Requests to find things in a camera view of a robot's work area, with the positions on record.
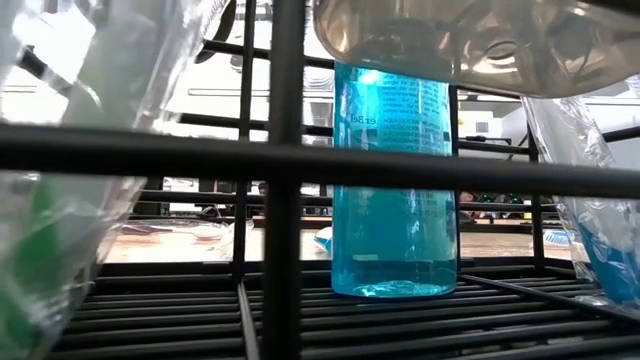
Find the white-green toothbrush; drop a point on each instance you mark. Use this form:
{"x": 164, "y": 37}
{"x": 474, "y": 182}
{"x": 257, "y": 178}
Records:
{"x": 130, "y": 65}

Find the clear plastic container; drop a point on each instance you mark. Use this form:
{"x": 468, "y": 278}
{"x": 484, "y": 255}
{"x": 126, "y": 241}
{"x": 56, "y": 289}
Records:
{"x": 500, "y": 50}

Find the silver ventilation duct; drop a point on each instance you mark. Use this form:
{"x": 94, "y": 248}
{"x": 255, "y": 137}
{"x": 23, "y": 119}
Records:
{"x": 320, "y": 80}

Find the blue mouthwash bottle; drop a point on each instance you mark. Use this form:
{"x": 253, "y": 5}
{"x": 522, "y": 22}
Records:
{"x": 395, "y": 235}

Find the black cabinet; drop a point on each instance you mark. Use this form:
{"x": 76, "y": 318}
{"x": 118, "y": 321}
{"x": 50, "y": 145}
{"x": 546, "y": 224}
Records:
{"x": 156, "y": 207}

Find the bagged blue bottle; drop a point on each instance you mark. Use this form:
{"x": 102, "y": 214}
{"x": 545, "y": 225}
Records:
{"x": 610, "y": 260}

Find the blue toothbrush in clear wrap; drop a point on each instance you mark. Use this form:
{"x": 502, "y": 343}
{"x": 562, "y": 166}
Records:
{"x": 555, "y": 238}

